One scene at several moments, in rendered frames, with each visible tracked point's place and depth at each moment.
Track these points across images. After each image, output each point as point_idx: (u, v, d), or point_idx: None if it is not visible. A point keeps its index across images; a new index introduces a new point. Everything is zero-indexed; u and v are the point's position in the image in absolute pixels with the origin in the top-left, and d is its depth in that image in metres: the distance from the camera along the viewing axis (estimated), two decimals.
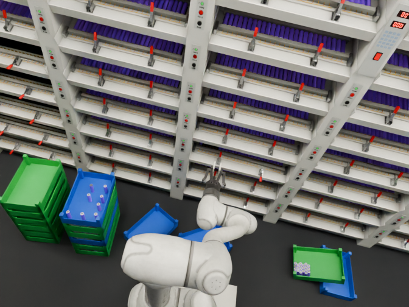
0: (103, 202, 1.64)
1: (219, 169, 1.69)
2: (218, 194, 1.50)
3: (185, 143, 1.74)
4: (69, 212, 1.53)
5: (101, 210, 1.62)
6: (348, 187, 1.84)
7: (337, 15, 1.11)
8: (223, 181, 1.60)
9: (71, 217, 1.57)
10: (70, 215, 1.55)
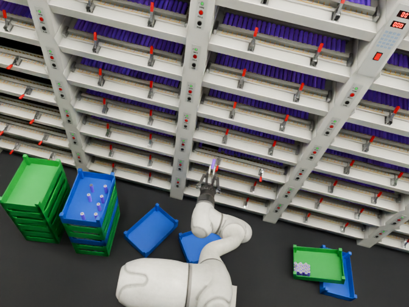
0: (103, 202, 1.64)
1: (212, 173, 1.65)
2: (212, 200, 1.46)
3: (185, 143, 1.74)
4: (213, 167, 1.68)
5: (101, 210, 1.62)
6: (348, 187, 1.84)
7: (337, 15, 1.11)
8: (218, 186, 1.57)
9: (215, 159, 1.70)
10: (214, 163, 1.69)
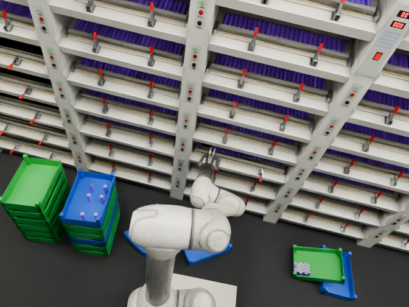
0: (103, 202, 1.64)
1: (210, 153, 1.78)
2: None
3: (185, 143, 1.74)
4: (215, 149, 1.86)
5: None
6: (348, 187, 1.84)
7: (337, 15, 1.11)
8: None
9: None
10: (216, 145, 1.86)
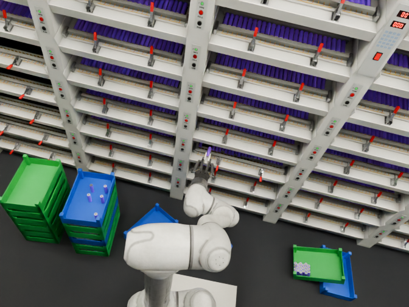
0: (103, 202, 1.64)
1: (207, 159, 1.73)
2: (206, 183, 1.54)
3: (185, 143, 1.74)
4: (215, 149, 1.86)
5: None
6: (348, 187, 1.84)
7: (337, 15, 1.11)
8: (212, 172, 1.64)
9: None
10: (216, 145, 1.86)
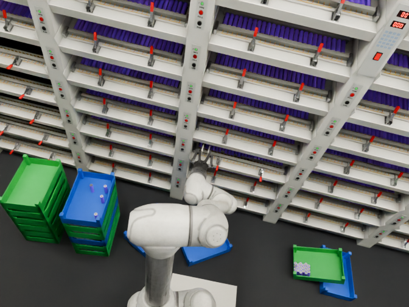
0: (103, 202, 1.64)
1: None
2: None
3: (185, 143, 1.74)
4: (215, 149, 1.86)
5: None
6: (348, 187, 1.84)
7: (337, 15, 1.11)
8: None
9: None
10: (216, 145, 1.86)
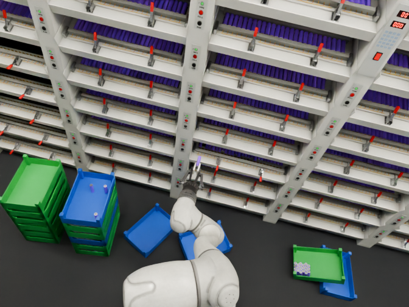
0: (198, 158, 1.71)
1: (194, 169, 1.66)
2: None
3: (185, 143, 1.74)
4: (215, 149, 1.86)
5: None
6: (348, 187, 1.84)
7: (337, 15, 1.11)
8: None
9: None
10: (216, 145, 1.86)
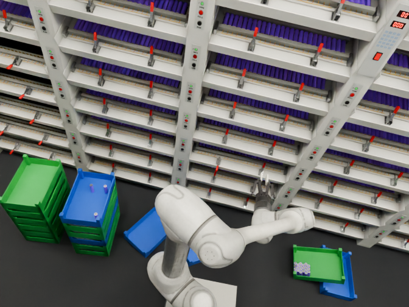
0: None
1: (266, 180, 1.69)
2: (270, 206, 1.50)
3: (185, 143, 1.74)
4: (215, 147, 1.86)
5: None
6: (348, 187, 1.84)
7: (337, 15, 1.11)
8: (272, 194, 1.60)
9: None
10: None
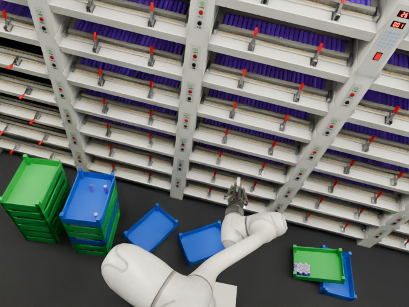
0: None
1: (237, 184, 1.61)
2: (242, 211, 1.42)
3: (185, 143, 1.74)
4: (215, 147, 1.86)
5: None
6: (348, 187, 1.84)
7: (337, 15, 1.11)
8: (245, 198, 1.52)
9: None
10: None
